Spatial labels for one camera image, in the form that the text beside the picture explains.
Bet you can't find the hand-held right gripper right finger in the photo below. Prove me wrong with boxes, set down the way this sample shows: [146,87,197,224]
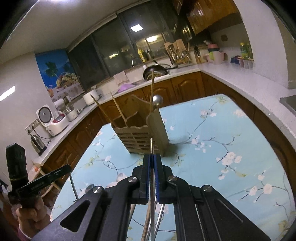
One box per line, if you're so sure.
[154,155,272,241]

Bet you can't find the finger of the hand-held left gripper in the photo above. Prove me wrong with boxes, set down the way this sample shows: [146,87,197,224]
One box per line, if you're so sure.
[47,164,73,184]

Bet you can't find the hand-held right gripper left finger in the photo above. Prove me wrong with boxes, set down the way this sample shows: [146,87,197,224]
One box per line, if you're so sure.
[31,155,153,241]

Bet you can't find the metal fork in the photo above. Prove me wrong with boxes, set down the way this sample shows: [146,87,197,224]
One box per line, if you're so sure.
[66,156,79,204]

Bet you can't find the wooden utensil holder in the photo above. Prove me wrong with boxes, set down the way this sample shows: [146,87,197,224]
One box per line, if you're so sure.
[110,95,170,157]

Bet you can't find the wooden chopstick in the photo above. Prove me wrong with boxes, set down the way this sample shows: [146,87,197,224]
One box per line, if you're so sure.
[149,70,154,114]
[110,92,127,128]
[140,204,151,241]
[90,94,115,126]

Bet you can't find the person's left forearm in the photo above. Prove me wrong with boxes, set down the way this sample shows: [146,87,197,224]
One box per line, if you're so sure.
[9,224,33,241]

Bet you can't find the person's left hand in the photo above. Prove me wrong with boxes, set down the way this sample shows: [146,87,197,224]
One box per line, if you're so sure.
[14,197,51,238]

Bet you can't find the stainless steel kettle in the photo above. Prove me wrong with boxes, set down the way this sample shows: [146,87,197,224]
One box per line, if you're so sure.
[31,134,47,156]

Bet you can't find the white rice cooker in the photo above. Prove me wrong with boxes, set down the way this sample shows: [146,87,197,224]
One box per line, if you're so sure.
[36,105,69,137]

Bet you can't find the white electric pot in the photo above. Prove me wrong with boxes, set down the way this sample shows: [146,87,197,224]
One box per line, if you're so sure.
[83,89,100,106]

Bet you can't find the blue floral tablecloth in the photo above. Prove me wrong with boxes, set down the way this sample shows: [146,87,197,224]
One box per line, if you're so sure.
[50,94,294,241]

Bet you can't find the purple silicone lid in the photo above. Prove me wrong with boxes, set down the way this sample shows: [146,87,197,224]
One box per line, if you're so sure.
[117,84,135,93]

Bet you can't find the wooden base cabinets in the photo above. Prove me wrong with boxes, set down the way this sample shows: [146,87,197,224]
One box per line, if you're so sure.
[39,71,296,181]

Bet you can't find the beige hanging towel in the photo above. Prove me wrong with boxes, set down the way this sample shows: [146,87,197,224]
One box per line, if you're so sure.
[113,71,130,87]

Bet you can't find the black wok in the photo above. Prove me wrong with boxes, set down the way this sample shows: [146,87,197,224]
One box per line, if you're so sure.
[142,61,179,80]

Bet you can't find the kitchen utensil rack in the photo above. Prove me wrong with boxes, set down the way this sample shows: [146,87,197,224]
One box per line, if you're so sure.
[168,44,192,65]

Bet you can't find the white kitchen countertop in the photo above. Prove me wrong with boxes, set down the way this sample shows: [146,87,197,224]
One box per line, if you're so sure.
[32,59,296,166]

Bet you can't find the wooden cutting boards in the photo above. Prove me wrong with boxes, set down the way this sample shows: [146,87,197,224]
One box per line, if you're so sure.
[164,39,185,58]

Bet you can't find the dark kitchen window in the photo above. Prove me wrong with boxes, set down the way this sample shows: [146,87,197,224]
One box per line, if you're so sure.
[67,0,192,90]

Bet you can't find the white cup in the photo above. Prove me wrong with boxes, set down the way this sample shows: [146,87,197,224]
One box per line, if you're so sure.
[209,51,220,64]

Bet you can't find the stack of coloured bowls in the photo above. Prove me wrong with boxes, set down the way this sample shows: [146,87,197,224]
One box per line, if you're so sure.
[203,40,220,52]

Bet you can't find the seasoning jar set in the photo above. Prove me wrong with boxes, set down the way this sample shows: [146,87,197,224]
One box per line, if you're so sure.
[238,58,255,69]

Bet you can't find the wall power outlet strip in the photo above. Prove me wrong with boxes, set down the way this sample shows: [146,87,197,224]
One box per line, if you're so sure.
[25,119,40,135]

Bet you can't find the palm and fruit wall poster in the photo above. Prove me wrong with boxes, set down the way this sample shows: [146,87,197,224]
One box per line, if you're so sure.
[35,49,85,102]

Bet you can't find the wooden wall cabinets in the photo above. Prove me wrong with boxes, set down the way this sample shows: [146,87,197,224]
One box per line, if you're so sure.
[172,0,241,35]

